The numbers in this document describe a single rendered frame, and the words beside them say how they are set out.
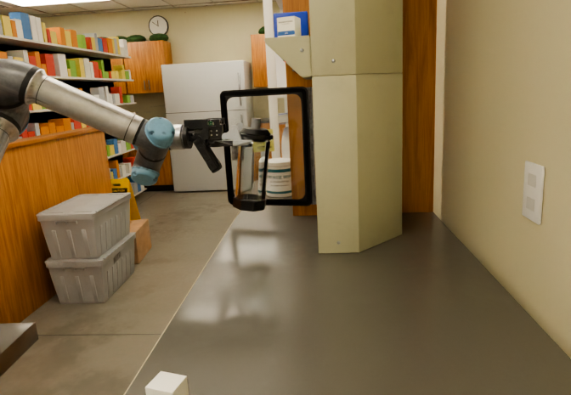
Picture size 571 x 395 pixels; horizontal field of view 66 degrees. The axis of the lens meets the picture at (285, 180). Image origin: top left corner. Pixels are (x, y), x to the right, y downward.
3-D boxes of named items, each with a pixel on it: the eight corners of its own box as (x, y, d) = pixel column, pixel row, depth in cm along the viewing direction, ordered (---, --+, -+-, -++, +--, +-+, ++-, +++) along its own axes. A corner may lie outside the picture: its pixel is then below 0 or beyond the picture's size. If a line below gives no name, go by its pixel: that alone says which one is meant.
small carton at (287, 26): (301, 41, 120) (300, 18, 119) (295, 39, 116) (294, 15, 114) (284, 42, 122) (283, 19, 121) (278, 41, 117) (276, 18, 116)
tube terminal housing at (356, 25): (392, 217, 148) (391, -26, 133) (412, 251, 117) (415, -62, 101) (318, 218, 150) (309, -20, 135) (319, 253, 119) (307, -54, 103)
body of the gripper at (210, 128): (221, 119, 125) (180, 121, 126) (223, 149, 126) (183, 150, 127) (227, 117, 132) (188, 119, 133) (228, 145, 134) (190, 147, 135)
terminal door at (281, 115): (312, 205, 148) (308, 86, 140) (228, 205, 156) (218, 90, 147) (313, 205, 149) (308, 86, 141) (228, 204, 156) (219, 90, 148)
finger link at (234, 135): (245, 125, 120) (218, 125, 125) (246, 146, 122) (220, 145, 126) (251, 124, 123) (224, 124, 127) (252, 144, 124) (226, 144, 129)
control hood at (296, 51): (313, 79, 141) (312, 47, 139) (312, 76, 109) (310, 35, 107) (277, 81, 142) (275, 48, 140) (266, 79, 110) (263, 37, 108)
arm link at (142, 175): (133, 162, 115) (142, 131, 122) (127, 183, 124) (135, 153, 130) (163, 171, 118) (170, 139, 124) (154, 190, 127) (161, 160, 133)
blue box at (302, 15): (309, 46, 137) (308, 16, 135) (308, 43, 127) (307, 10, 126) (277, 48, 138) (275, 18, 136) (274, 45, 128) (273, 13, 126)
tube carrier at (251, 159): (268, 200, 138) (274, 132, 134) (265, 209, 128) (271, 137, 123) (234, 196, 139) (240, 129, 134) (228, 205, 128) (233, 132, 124)
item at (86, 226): (138, 231, 350) (132, 191, 343) (101, 260, 291) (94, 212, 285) (87, 233, 354) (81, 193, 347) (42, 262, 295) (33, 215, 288)
